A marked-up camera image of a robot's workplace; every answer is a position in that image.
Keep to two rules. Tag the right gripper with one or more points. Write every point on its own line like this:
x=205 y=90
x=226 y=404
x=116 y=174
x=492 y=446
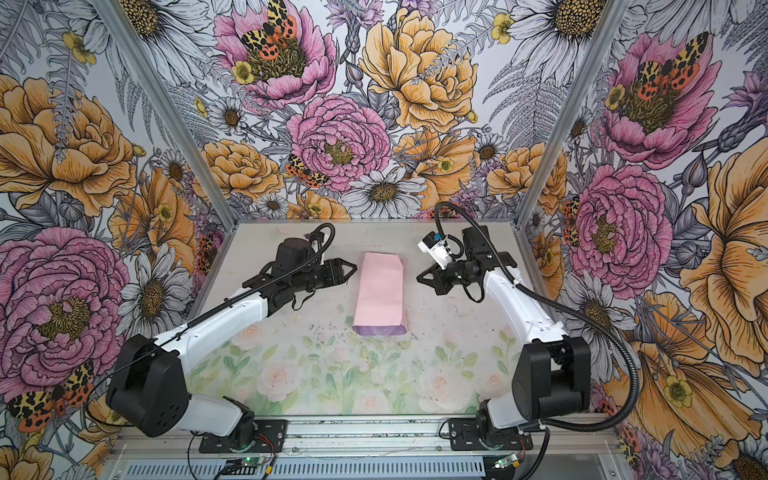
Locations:
x=440 y=282

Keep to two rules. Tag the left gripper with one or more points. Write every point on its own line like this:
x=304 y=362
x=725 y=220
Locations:
x=336 y=273

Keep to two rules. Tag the purple wrapping paper sheet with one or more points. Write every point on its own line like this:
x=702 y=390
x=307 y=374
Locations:
x=380 y=309

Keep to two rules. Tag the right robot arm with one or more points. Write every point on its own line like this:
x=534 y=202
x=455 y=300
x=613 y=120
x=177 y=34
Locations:
x=552 y=376

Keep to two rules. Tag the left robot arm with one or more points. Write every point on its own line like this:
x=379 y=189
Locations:
x=148 y=385

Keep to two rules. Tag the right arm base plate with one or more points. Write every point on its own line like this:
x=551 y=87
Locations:
x=471 y=434

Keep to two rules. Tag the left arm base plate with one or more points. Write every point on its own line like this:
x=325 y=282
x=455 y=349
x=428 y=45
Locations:
x=255 y=436

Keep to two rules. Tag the aluminium front rail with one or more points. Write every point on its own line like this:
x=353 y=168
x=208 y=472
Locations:
x=369 y=447

